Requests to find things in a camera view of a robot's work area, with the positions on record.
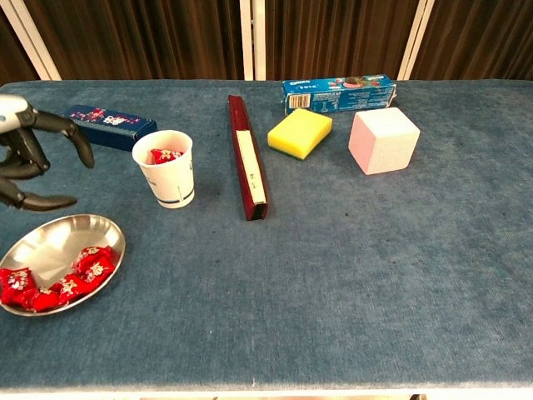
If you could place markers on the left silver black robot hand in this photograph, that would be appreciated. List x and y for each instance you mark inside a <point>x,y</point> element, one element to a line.
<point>10,114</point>

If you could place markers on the red candy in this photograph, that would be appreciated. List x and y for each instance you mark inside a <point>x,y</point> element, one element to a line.
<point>41,298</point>
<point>16,280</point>
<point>71,287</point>
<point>165,156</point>
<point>98,271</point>
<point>8,296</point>
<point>91,253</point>

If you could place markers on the round silver metal plate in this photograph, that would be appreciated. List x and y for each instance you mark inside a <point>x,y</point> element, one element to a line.
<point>62,241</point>

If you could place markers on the white paper cup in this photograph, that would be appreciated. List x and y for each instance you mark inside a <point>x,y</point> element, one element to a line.
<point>170,183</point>

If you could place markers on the dark brown pleated curtain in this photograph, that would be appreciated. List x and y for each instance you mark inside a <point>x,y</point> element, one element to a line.
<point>333,37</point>
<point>12,58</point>
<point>479,37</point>
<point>145,37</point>

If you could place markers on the navy floral print box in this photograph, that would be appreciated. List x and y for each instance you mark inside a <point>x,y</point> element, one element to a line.
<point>121,127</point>

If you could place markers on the long dark red box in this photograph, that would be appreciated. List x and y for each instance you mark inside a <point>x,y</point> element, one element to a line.
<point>239,121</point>

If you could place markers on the yellow sponge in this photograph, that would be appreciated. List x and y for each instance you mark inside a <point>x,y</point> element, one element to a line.
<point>297,131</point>

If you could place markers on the blue Oreo cookie box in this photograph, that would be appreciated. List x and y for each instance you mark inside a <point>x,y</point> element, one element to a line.
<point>354,98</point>

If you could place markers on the blue felt table cloth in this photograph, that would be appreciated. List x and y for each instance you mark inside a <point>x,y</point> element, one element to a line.
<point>333,271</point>

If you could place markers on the pink foam cube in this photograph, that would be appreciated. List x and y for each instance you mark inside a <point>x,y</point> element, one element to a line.
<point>387,141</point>

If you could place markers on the white metal frame post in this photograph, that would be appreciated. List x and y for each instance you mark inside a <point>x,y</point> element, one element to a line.
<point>36,46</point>
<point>260,41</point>
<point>415,41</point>
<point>246,41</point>

